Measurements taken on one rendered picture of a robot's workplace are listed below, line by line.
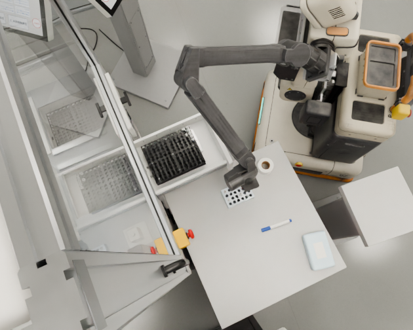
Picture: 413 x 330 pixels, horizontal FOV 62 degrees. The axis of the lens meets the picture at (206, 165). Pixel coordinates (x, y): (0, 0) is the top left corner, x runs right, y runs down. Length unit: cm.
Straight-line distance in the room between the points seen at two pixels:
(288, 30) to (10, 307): 141
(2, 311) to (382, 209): 153
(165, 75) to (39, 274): 235
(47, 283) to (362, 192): 149
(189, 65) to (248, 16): 190
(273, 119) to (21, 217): 196
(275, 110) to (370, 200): 86
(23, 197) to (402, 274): 241
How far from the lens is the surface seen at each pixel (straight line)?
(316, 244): 153
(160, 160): 144
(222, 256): 151
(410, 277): 259
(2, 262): 36
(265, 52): 117
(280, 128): 218
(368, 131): 172
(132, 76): 263
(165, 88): 255
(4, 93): 37
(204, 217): 152
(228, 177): 128
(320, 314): 239
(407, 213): 174
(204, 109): 112
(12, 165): 35
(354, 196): 166
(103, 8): 172
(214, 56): 109
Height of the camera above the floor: 227
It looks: 75 degrees down
